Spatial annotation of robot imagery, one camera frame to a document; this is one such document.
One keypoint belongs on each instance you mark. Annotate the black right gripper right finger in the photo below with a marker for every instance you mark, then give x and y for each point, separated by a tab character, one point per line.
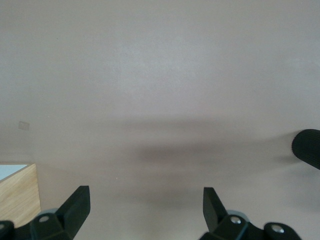
212	210

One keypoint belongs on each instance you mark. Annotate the small tape patch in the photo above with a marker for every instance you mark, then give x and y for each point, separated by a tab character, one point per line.
24	125

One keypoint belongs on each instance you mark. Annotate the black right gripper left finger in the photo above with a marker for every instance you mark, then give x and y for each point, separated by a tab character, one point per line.
77	207

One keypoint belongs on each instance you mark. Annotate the black ribbed cylinder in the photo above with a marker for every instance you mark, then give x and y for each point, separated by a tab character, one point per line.
308	148

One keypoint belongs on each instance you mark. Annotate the wooden drawer cabinet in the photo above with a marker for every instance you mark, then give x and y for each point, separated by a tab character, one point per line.
22	197

